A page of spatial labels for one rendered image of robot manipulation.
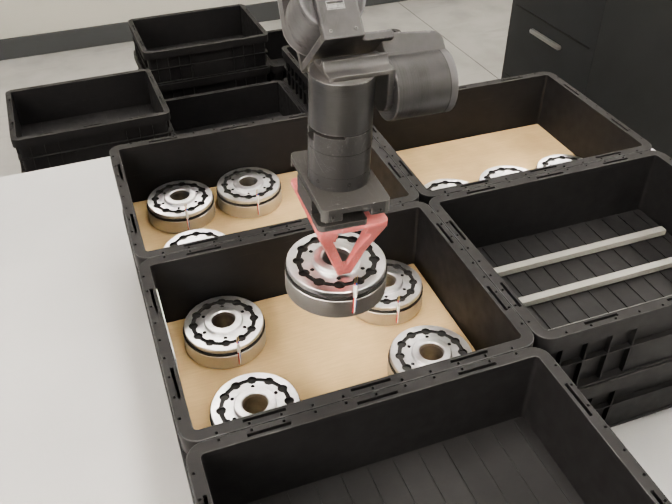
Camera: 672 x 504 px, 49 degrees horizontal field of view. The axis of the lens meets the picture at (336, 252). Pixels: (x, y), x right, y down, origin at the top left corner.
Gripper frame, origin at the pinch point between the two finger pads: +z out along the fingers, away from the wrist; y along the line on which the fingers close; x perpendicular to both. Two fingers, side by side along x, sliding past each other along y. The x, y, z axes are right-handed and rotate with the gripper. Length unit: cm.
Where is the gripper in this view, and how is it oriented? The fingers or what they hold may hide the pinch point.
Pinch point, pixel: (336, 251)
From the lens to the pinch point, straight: 73.8
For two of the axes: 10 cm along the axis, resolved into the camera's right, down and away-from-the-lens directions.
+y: -3.2, -6.0, 7.3
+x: -9.5, 1.8, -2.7
